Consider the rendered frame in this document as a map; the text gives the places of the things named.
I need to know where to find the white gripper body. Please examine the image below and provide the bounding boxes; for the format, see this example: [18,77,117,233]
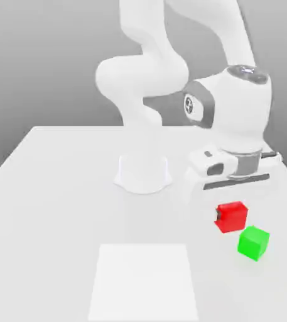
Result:
[185,172,271,203]

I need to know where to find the small red cube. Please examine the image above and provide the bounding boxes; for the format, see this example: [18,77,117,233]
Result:
[214,201,249,234]

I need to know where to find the small green cube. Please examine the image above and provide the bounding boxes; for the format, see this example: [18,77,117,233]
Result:
[237,225,271,262]

